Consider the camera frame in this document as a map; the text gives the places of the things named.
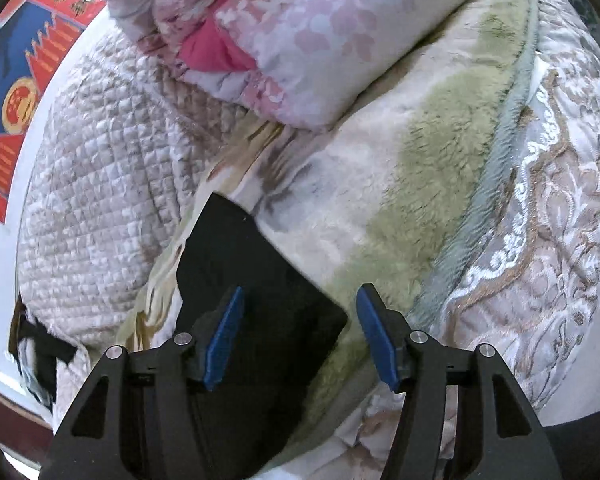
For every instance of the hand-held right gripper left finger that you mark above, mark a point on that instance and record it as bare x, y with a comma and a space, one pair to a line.
225, 335

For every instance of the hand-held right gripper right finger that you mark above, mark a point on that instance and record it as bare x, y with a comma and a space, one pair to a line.
375, 340

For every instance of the black pants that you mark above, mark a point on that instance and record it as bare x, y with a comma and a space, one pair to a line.
280, 310

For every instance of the white green fleece blanket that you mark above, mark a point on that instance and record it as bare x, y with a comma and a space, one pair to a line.
380, 170

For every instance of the dark clothes pile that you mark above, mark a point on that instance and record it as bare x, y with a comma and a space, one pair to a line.
47, 360

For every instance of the beige quilted bedspread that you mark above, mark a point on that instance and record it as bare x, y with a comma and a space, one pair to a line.
105, 200

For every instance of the light blue cloth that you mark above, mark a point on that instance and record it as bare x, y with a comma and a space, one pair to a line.
30, 375

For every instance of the beige embroidered bed cover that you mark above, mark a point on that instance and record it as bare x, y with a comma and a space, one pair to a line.
555, 210

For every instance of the pink cloth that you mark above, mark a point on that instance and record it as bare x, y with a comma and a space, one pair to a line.
210, 52

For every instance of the pink floral duvet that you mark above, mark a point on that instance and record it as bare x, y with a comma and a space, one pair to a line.
330, 25

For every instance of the red blue wall poster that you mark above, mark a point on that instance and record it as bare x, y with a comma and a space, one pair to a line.
10, 105

